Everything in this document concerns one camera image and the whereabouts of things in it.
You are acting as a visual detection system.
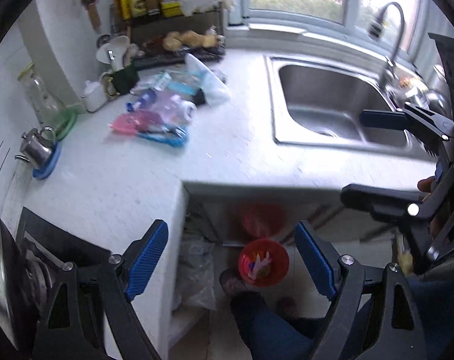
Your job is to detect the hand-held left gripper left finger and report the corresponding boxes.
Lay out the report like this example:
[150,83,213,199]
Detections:
[32,219,170,360]

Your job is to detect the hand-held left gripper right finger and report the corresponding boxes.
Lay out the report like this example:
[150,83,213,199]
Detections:
[294,220,426,360]

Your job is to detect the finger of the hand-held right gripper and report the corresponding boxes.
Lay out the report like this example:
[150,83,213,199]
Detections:
[359,104,454,158]
[340,183,438,226]

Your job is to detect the red plastic basin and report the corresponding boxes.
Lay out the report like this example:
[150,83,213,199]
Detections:
[238,238,290,287]

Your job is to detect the white green cardboard box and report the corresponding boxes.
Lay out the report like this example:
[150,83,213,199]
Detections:
[146,72,173,92]

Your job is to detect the teal toothbrush blister package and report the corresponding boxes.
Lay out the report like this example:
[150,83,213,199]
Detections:
[172,75,203,96]

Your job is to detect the person's right hand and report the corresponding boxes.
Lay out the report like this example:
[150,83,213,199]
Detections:
[417,177,438,196]

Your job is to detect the steel bowl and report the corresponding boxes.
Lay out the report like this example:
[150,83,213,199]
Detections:
[401,84,432,109]

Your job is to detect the stainless steel sink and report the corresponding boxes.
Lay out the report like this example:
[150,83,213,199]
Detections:
[264,54,438,158]

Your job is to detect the cabinet door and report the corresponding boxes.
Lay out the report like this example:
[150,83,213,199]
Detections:
[186,182,400,248]

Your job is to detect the grey plastic bag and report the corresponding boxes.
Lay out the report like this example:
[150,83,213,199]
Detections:
[175,232,217,312]

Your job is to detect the person's left leg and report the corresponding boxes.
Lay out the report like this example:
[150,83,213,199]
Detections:
[230,290,336,360]

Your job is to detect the person's leg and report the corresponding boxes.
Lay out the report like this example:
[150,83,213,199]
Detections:
[230,290,336,360]
[407,266,454,360]

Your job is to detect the brown slipper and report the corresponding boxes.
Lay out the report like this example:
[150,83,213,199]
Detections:
[219,268,250,297]

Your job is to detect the grey kitchen faucet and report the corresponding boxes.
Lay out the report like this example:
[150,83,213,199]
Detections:
[367,2,405,91]

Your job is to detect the black gas stove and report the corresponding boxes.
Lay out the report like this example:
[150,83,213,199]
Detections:
[10,206,113,360]

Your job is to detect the person's right leg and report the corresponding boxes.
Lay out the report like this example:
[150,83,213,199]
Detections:
[407,266,454,360]

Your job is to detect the blue toothbrush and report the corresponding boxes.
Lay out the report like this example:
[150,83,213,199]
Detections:
[137,127,188,147]

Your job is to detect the white window sill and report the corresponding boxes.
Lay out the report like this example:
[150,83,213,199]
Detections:
[227,22,400,61]

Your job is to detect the pink plastic packet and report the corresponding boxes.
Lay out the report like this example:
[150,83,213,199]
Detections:
[109,112,153,136]

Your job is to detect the white cylindrical container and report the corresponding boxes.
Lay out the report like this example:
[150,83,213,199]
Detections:
[176,101,198,121]

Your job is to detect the pink purple plastic package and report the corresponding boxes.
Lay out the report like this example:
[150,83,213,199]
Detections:
[148,92,186,124]

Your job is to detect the steel teapot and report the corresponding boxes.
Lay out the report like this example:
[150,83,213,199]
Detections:
[14,127,57,169]

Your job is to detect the blue purple small package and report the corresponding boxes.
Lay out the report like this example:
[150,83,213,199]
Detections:
[127,89,158,111]

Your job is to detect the white lidded jar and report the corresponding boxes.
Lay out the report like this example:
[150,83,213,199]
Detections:
[82,80,108,113]

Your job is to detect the white plastic bag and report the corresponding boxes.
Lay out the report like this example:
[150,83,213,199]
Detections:
[184,53,232,107]

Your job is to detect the dark green utensil cup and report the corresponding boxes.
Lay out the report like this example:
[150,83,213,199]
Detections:
[106,64,141,96]

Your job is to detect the ginger root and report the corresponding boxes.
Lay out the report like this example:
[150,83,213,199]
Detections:
[163,30,198,50]
[197,32,218,49]

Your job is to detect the glass carafe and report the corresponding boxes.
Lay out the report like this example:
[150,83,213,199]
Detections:
[18,62,78,141]

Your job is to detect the white plastic gloves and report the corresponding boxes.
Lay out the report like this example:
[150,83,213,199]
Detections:
[182,0,237,16]

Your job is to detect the white ladle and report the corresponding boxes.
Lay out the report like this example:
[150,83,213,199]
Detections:
[96,43,117,64]

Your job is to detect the white spatula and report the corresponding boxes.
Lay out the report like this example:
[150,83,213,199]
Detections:
[112,35,132,72]

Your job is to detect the black wire rack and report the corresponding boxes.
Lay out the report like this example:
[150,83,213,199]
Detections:
[109,0,228,70]

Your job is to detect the wooden handled knife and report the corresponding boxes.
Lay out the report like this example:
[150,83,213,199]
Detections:
[85,0,102,32]

